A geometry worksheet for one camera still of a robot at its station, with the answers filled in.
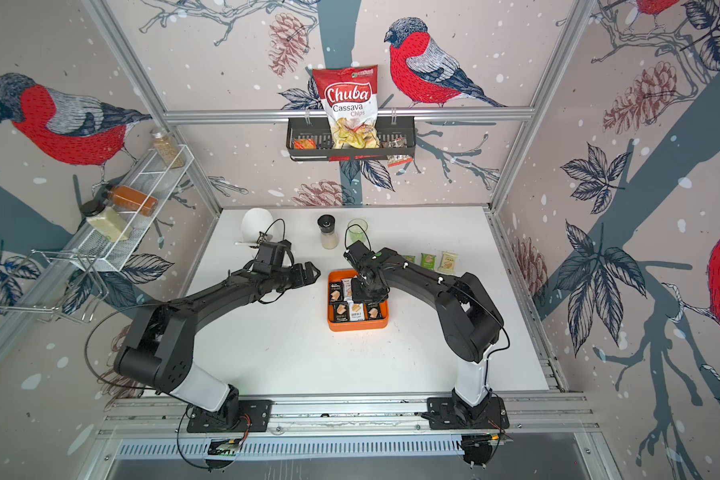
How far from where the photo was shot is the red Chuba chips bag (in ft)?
2.67

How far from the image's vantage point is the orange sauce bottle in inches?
28.6

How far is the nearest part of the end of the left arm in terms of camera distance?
83 cm

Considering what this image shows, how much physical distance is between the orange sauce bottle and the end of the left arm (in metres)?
0.39
